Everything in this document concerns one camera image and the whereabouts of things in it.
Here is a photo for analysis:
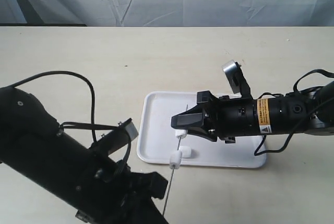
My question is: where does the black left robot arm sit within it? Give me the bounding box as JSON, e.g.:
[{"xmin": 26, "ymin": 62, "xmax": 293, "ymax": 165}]
[{"xmin": 1, "ymin": 87, "xmax": 168, "ymax": 223}]

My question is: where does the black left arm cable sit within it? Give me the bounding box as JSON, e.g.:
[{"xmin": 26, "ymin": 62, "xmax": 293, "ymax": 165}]
[{"xmin": 13, "ymin": 70, "xmax": 131, "ymax": 178}]

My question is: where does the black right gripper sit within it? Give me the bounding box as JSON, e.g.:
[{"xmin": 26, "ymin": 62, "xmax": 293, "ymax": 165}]
[{"xmin": 171, "ymin": 91, "xmax": 258, "ymax": 142}]

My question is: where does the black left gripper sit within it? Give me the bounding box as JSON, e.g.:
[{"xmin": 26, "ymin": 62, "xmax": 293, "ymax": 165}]
[{"xmin": 75, "ymin": 161, "xmax": 169, "ymax": 223}]

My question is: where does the white rectangular plastic tray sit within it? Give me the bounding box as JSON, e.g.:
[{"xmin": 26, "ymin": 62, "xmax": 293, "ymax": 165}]
[{"xmin": 137, "ymin": 91, "xmax": 267, "ymax": 169}]

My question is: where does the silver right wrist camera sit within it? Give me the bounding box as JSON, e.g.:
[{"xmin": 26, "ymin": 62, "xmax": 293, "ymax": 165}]
[{"xmin": 222, "ymin": 60, "xmax": 252, "ymax": 98}]

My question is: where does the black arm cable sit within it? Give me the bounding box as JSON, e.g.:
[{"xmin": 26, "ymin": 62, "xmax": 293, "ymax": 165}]
[
  {"xmin": 13, "ymin": 70, "xmax": 131, "ymax": 178},
  {"xmin": 253, "ymin": 69, "xmax": 334, "ymax": 157}
]

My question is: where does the thin metal skewer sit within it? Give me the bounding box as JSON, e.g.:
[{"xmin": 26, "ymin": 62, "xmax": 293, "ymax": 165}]
[{"xmin": 161, "ymin": 103, "xmax": 189, "ymax": 216}]

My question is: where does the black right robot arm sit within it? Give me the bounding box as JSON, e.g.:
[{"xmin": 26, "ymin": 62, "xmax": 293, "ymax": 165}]
[{"xmin": 171, "ymin": 82, "xmax": 333, "ymax": 142}]

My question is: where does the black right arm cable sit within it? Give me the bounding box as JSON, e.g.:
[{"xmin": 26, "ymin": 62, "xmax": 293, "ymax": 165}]
[{"xmin": 253, "ymin": 69, "xmax": 334, "ymax": 157}]

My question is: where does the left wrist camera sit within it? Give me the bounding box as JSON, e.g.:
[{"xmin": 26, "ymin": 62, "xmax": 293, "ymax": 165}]
[{"xmin": 89, "ymin": 118, "xmax": 138, "ymax": 156}]

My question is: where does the white marshmallow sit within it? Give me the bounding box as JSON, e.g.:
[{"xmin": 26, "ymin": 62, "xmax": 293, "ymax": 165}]
[
  {"xmin": 175, "ymin": 129, "xmax": 187, "ymax": 139},
  {"xmin": 179, "ymin": 146, "xmax": 192, "ymax": 159},
  {"xmin": 169, "ymin": 150, "xmax": 182, "ymax": 169}
]

